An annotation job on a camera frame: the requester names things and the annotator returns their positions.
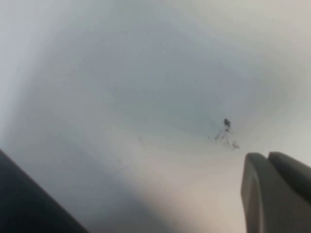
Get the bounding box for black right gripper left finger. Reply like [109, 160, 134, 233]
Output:
[240, 152, 311, 233]

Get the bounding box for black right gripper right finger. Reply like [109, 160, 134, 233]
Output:
[268, 151, 311, 194]

